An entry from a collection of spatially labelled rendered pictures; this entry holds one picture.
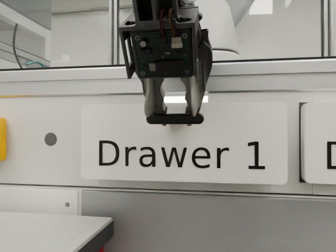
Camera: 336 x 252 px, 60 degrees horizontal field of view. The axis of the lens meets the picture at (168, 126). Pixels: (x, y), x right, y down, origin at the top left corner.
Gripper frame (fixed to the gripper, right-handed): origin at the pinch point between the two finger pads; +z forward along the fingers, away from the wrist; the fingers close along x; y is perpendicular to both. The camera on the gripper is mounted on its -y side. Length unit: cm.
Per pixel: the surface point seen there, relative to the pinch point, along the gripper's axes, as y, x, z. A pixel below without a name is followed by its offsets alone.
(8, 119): -3.6, -29.2, 3.1
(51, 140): -1.6, -21.3, 5.9
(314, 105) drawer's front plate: -3.0, 18.3, 0.8
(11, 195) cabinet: 3.8, -28.6, 13.6
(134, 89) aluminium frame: -6.0, -7.2, -0.7
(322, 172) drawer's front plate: 2.2, 19.3, 8.2
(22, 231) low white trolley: 13.1, -19.3, 9.5
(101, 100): -5.2, -12.8, 0.8
